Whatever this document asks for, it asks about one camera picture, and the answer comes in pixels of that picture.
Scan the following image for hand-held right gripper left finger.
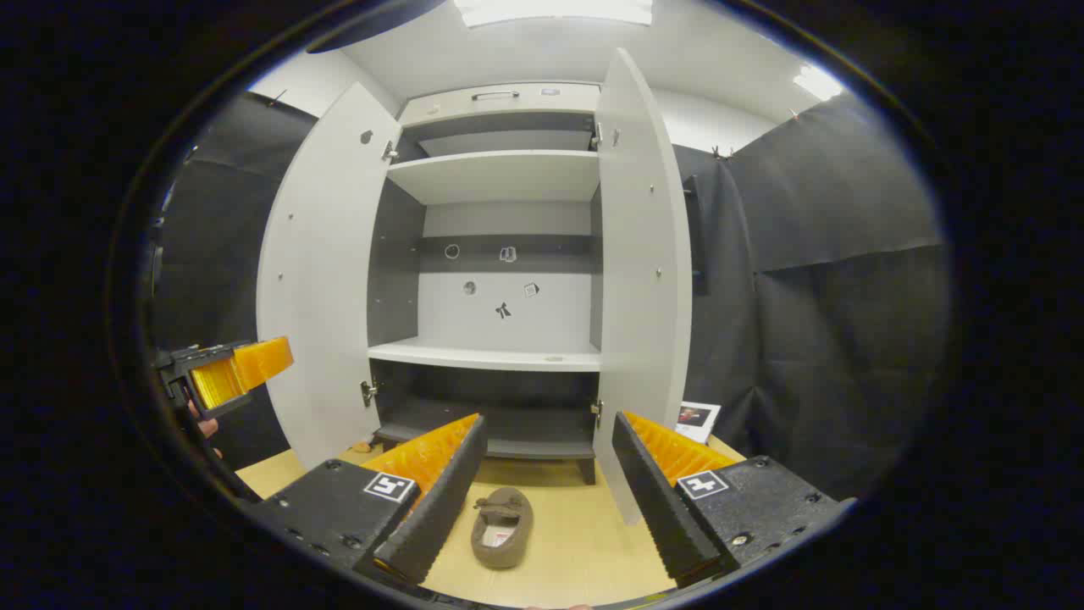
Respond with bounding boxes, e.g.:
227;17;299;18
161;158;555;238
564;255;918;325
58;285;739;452
246;413;489;587

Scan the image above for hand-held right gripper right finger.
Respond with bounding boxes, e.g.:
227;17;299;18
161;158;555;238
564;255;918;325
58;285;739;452
611;411;856;590

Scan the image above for brown fuzzy shoe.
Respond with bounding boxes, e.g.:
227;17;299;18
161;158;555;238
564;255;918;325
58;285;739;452
471;486;534;570

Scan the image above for white shoe cabinet door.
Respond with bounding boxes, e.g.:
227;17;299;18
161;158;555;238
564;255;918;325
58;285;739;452
257;82;403;471
591;48;694;526

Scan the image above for white and grey shoe cabinet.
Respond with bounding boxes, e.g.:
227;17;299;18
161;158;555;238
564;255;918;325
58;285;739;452
366;82;604;485

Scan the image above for white cabinet drawer front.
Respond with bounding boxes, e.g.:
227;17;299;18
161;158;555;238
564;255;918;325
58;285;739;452
398;82;602;128

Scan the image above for black backdrop cloth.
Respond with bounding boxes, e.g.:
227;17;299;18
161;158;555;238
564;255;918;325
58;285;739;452
151;91;318;471
673;91;951;501

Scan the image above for small ceiling light panel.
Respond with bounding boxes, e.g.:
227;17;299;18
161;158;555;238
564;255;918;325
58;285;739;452
794;65;845;103

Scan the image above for large ceiling light panel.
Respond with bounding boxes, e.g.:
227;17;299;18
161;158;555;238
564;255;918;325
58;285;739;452
453;0;653;28

